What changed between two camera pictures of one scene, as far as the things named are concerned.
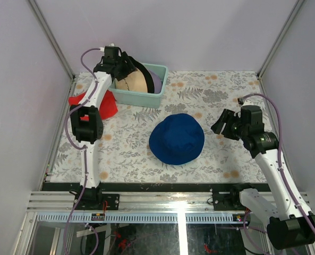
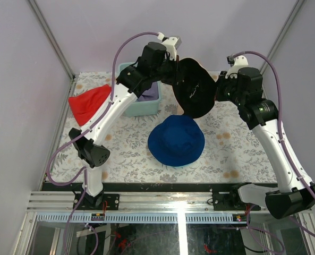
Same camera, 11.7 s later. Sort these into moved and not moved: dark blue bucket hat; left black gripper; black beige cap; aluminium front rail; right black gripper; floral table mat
Moved: black beige cap; left black gripper; right black gripper
Not moved: aluminium front rail; dark blue bucket hat; floral table mat
